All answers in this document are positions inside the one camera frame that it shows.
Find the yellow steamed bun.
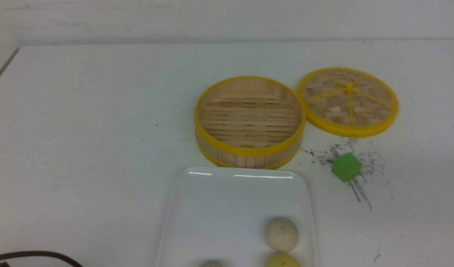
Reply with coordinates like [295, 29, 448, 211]
[264, 253, 301, 267]

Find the bamboo steamer basket yellow rim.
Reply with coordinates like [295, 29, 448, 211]
[193, 76, 307, 169]

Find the white steamed bun front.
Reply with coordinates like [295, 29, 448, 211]
[264, 217, 299, 252]

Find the white rectangular plate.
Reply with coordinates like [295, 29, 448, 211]
[155, 167, 320, 267]

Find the green cube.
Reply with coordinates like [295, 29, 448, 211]
[332, 153, 363, 183]

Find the black left camera cable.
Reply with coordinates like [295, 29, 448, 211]
[0, 251, 83, 267]

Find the white steamed bun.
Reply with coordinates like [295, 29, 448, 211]
[200, 260, 223, 267]
[264, 217, 299, 252]

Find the woven bamboo steamer lid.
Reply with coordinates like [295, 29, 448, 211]
[296, 66, 399, 138]

